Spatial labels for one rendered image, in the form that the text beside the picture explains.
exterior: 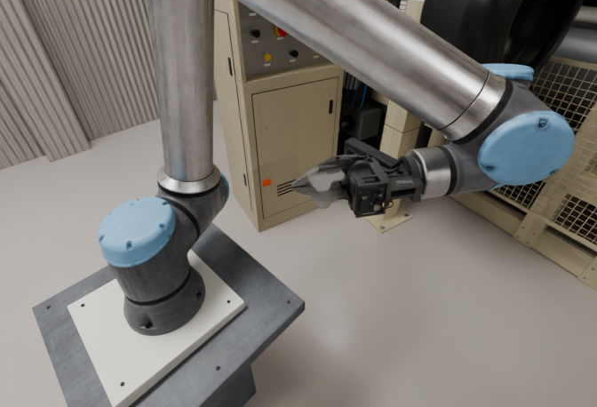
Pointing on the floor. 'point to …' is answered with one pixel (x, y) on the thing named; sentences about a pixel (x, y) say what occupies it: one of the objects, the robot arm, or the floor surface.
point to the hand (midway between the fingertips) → (298, 183)
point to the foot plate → (389, 220)
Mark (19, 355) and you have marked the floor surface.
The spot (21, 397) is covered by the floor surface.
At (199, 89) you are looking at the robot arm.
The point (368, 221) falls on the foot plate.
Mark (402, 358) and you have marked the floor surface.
